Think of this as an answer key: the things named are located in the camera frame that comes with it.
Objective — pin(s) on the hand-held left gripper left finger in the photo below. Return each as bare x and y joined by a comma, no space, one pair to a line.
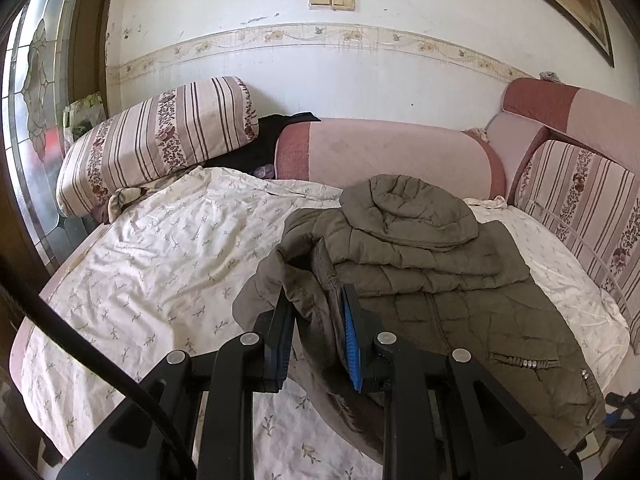
286,345

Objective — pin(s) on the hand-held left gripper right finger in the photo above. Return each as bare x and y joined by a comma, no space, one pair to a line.
352,345

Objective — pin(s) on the olive padded hooded jacket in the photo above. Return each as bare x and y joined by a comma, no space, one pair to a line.
450,310

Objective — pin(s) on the white floral bed sheet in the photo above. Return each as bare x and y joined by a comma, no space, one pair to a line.
150,270

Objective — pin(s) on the long pink sofa backrest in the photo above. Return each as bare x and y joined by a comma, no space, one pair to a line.
375,150

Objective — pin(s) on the black cloth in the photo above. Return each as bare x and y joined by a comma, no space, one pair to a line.
260,140

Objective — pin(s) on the striped floral sofa cushion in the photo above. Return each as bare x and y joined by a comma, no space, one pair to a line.
585,190

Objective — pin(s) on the striped floral pillow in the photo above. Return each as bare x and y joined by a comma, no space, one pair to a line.
150,140

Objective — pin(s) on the small beige cloth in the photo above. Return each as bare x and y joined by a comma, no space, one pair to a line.
478,133

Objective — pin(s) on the green printed bag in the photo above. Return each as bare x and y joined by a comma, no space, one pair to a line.
85,112

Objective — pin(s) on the tall pink sofa backrest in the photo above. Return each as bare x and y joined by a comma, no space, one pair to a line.
550,105

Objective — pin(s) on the small grey cloth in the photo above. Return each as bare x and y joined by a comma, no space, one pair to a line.
550,76

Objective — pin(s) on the stained glass door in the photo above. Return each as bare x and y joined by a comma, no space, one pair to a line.
40,85

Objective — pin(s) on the beige wall switch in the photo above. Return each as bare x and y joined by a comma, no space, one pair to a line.
320,0
344,1

